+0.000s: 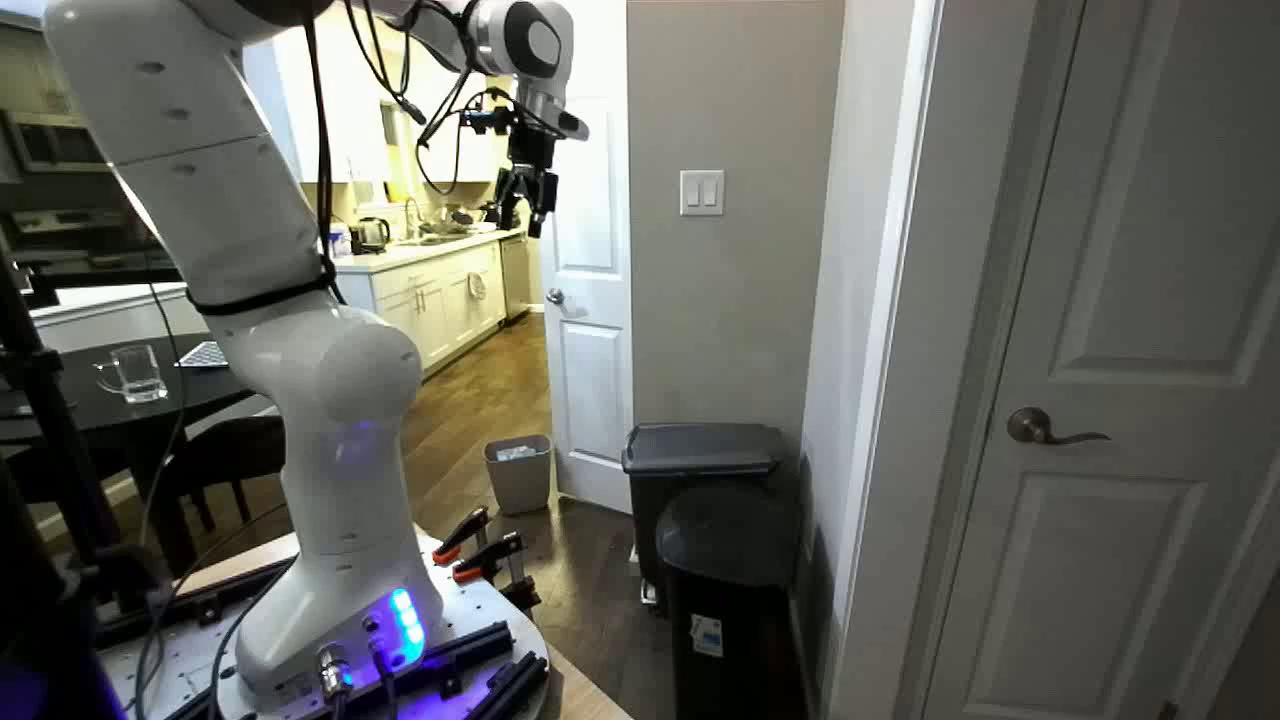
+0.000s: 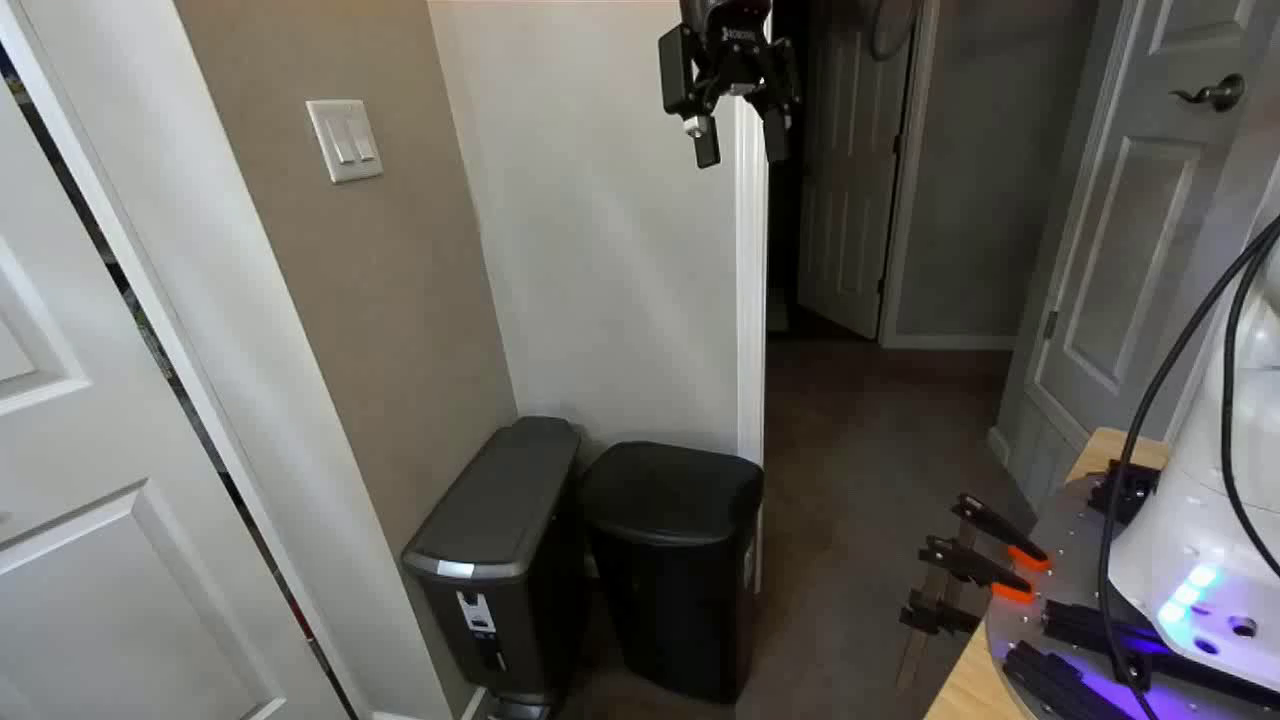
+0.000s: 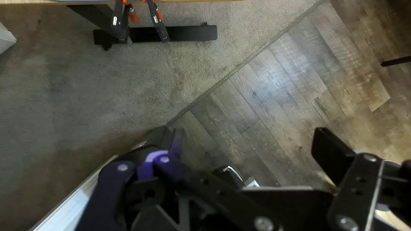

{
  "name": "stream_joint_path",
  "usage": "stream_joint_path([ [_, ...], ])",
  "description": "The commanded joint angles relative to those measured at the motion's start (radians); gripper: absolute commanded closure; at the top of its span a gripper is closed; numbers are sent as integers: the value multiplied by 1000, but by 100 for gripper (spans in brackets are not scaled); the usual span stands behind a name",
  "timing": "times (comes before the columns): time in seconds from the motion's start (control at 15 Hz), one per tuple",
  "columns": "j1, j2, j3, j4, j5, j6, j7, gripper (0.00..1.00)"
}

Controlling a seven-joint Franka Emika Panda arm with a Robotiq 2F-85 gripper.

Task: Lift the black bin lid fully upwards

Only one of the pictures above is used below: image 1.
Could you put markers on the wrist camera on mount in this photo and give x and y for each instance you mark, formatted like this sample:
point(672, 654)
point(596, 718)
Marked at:
point(512, 122)

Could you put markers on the white kitchen base cabinets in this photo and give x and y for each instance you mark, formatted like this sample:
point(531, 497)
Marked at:
point(427, 303)

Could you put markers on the black bin lid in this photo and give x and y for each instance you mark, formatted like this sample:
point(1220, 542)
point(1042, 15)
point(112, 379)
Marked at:
point(727, 533)

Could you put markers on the black mounting bracket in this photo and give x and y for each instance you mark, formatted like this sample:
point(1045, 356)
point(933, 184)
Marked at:
point(512, 683)
point(453, 654)

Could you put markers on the gray step trash can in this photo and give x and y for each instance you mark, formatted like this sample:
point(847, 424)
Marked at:
point(700, 451)

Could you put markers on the black trash bin body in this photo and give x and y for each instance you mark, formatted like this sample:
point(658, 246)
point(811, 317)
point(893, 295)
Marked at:
point(746, 654)

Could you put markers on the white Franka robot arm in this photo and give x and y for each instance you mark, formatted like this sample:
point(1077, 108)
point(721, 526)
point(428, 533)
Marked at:
point(304, 402)

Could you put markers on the dark dining table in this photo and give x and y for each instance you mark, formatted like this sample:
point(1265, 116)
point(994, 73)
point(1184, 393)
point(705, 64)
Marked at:
point(54, 402)

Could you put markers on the dark wooden chair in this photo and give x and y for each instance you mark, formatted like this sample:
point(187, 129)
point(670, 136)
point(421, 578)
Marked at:
point(235, 447)

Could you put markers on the white kitchen wall cabinets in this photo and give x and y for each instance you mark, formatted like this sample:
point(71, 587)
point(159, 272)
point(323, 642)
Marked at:
point(361, 132)

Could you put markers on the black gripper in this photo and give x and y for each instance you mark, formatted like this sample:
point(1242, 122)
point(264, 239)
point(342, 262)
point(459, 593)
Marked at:
point(531, 170)

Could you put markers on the clear glass pitcher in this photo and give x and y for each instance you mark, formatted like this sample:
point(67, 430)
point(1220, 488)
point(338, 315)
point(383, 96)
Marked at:
point(135, 380)

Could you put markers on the white panel door with lever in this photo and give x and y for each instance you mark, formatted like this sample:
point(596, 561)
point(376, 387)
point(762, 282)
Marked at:
point(1133, 266)

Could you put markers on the white double light switch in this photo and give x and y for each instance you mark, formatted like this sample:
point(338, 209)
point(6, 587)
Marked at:
point(700, 192)

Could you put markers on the silver robot mounting plate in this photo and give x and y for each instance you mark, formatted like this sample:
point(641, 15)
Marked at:
point(463, 610)

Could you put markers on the silver kettle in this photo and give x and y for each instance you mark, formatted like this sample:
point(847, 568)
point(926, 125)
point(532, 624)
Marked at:
point(370, 233)

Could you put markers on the small gray wastebasket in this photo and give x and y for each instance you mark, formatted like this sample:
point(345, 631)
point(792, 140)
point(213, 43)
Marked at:
point(517, 479)

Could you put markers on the dark microwave oven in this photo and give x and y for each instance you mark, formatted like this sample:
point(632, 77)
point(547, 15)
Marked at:
point(54, 144)

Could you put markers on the black tripod stand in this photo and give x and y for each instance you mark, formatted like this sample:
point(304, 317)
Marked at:
point(60, 454)

